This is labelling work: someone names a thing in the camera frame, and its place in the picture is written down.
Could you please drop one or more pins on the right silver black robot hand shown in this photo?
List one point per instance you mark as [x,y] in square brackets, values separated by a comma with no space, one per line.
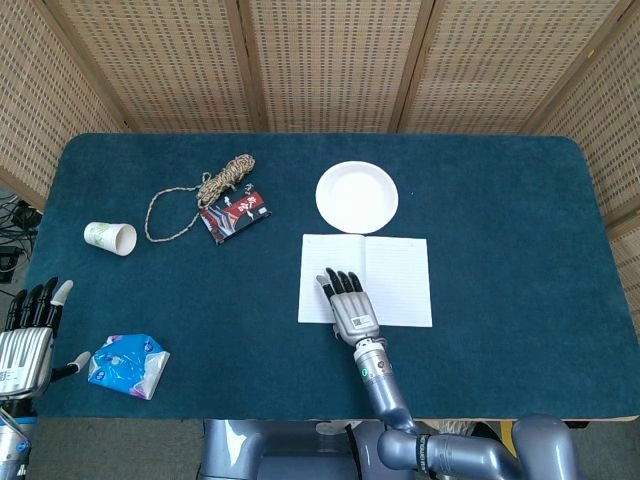
[352,310]

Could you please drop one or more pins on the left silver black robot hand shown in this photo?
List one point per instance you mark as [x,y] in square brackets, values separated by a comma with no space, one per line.
[25,340]

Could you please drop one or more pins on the white lined notebook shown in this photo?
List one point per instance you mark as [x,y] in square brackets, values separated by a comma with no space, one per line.
[400,280]

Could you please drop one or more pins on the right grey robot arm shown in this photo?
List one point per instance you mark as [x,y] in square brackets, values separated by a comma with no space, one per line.
[425,420]

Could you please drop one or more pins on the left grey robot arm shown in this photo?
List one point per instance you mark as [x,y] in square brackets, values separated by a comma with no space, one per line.
[12,440]

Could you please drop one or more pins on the blue white tissue pack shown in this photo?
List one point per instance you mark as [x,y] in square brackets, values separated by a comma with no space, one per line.
[127,365]

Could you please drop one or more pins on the white paper plate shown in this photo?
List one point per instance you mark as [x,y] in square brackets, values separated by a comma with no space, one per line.
[357,197]

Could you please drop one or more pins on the dark teal tablecloth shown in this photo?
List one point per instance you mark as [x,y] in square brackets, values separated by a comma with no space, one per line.
[475,280]

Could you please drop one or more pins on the white paper cup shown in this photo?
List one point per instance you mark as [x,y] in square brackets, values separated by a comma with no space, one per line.
[111,238]

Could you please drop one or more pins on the red black card box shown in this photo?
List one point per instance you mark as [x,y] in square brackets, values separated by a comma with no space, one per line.
[235,217]

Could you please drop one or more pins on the grey robot torso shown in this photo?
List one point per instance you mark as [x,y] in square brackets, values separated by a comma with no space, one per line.
[280,450]

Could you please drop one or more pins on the woven bamboo folding screen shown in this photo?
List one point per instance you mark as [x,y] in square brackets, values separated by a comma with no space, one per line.
[330,65]

